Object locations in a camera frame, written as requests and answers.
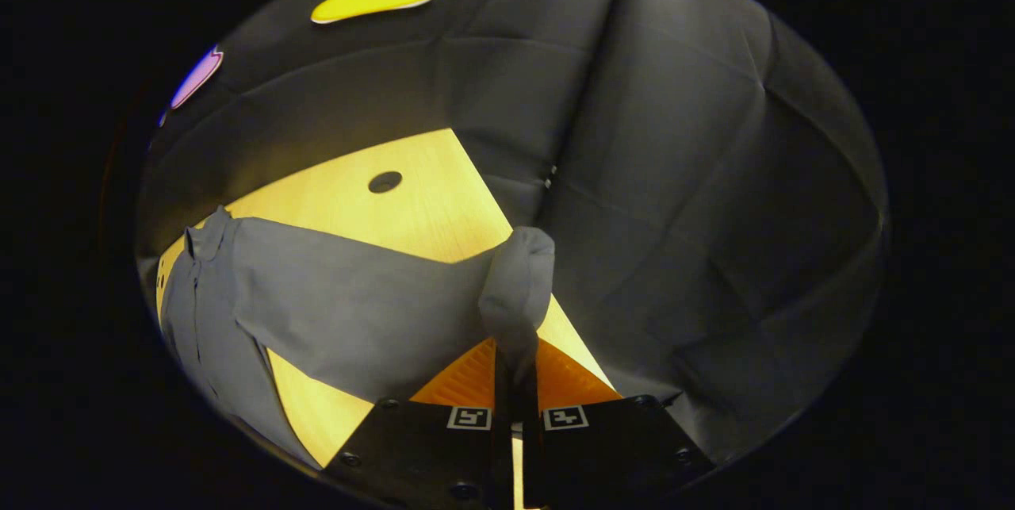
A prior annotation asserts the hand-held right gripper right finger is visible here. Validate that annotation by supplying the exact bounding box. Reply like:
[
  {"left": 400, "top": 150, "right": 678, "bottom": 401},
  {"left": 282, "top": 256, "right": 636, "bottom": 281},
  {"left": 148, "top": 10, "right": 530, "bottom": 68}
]
[{"left": 519, "top": 336, "right": 714, "bottom": 510}]

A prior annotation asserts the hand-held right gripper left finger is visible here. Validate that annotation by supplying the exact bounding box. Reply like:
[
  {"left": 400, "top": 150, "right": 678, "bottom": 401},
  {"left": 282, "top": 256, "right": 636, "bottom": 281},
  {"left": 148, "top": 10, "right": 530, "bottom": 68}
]
[{"left": 321, "top": 336, "right": 516, "bottom": 510}]

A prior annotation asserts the grey button shirt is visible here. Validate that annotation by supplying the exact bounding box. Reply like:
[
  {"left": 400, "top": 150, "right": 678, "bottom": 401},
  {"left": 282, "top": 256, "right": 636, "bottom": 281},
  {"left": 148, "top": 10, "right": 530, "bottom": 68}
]
[{"left": 139, "top": 206, "right": 556, "bottom": 470}]

